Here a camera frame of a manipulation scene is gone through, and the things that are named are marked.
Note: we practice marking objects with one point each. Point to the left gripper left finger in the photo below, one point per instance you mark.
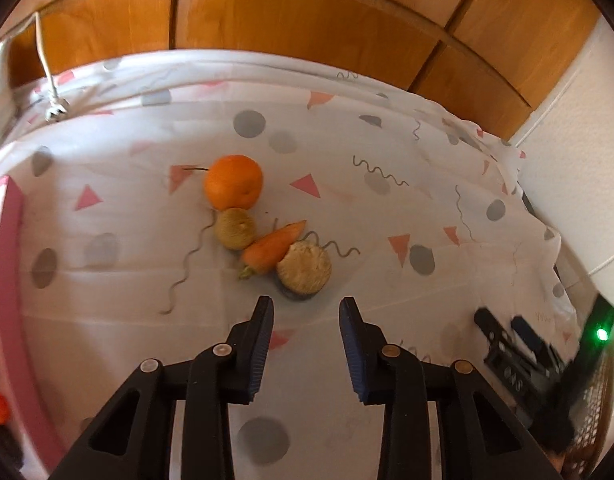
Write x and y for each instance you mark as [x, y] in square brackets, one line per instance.
[132, 435]

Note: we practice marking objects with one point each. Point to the pink rimmed cardboard box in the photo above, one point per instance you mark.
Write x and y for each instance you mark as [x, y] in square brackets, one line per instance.
[28, 409]

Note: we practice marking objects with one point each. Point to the white ceramic electric kettle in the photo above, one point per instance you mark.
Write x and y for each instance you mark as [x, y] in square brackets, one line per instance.
[5, 47]

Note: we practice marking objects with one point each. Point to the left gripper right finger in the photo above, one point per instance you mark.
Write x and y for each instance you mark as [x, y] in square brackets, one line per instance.
[479, 436]

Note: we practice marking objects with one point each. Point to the small orange carrot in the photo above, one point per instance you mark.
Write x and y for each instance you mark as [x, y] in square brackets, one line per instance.
[263, 255]

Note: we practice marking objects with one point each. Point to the patterned white tablecloth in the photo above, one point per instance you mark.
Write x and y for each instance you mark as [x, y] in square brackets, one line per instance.
[420, 212]

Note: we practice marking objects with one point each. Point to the orange tangerine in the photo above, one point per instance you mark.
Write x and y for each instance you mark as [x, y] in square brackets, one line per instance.
[233, 181]

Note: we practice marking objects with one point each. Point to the black perforated chair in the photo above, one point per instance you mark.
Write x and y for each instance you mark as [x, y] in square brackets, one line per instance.
[592, 421]

